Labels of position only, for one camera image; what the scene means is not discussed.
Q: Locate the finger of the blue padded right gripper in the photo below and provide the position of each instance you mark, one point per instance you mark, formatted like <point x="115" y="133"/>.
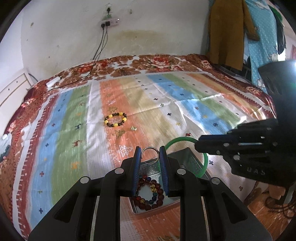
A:
<point x="233" y="138"/>
<point x="227" y="150"/>

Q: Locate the blue polka dot curtain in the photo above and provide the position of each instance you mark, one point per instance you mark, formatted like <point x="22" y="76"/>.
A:
<point x="265" y="50"/>

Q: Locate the white wall power strip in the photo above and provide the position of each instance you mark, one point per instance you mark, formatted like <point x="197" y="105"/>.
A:
<point x="110" y="22"/>

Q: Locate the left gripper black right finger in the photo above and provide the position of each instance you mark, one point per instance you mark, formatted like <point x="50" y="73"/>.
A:
<point x="164" y="164"/>

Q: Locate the white charger adapter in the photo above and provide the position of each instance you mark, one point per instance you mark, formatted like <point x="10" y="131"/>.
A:
<point x="53" y="82"/>

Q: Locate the floral brown blanket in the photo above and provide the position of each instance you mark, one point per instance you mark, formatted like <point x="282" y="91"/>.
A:
<point x="138" y="64"/>

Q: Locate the brown hanging coat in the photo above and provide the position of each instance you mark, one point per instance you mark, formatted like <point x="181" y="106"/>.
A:
<point x="229" y="21"/>

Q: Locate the white cabinet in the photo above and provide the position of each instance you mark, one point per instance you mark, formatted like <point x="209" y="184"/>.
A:
<point x="12" y="96"/>

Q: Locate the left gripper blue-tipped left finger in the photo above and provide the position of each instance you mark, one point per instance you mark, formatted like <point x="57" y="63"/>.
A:
<point x="136" y="166"/>

